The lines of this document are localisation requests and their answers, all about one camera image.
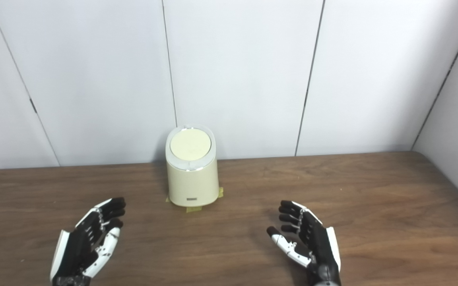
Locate cream-colored bin with lid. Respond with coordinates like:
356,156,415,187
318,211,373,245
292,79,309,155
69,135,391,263
165,125,219,208

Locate white and black right hand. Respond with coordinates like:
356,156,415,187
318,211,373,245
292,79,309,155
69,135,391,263
267,200,342,286

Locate white and black left hand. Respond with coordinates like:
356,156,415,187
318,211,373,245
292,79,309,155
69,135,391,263
50,197,126,286

